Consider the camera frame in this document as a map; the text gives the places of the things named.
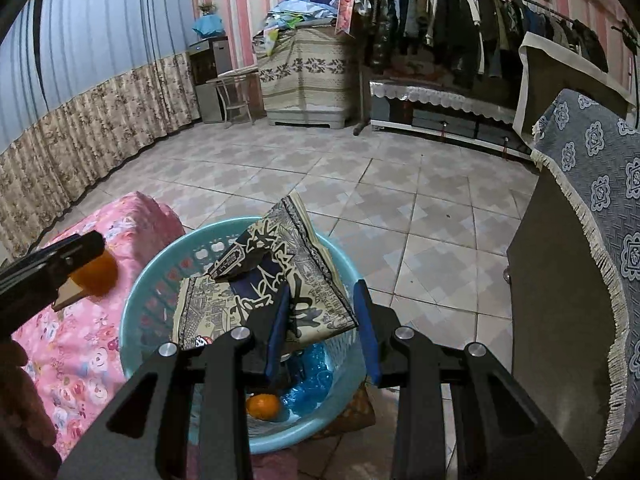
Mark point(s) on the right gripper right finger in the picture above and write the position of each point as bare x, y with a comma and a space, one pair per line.
500, 432

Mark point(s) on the blue potted plant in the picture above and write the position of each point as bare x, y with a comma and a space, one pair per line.
209, 24

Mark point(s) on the pile of clothes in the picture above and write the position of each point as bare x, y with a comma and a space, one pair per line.
288, 14

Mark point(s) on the clothes rack with garments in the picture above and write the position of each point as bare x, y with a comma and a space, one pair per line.
458, 55

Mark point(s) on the blue plastic bag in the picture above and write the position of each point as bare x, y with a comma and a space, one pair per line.
311, 380

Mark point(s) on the small metal stool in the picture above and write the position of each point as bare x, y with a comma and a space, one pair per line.
233, 90

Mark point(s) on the covered storage chest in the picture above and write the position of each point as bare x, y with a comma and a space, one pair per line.
308, 77

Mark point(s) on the pink floral tablecloth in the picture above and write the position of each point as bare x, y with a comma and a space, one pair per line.
74, 353

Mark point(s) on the blue patterned sofa cover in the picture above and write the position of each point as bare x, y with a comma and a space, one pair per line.
593, 154

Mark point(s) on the low shelf with lace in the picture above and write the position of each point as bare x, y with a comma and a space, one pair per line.
445, 115

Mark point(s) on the brown paper bag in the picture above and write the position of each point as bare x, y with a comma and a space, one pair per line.
357, 415

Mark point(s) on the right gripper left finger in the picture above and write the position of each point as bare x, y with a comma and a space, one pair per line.
143, 432

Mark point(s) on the blue floral curtain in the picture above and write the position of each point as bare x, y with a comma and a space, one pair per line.
85, 85

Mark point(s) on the person's left hand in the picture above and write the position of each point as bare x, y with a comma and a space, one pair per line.
19, 397

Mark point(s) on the water dispenser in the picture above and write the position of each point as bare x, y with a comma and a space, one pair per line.
208, 59

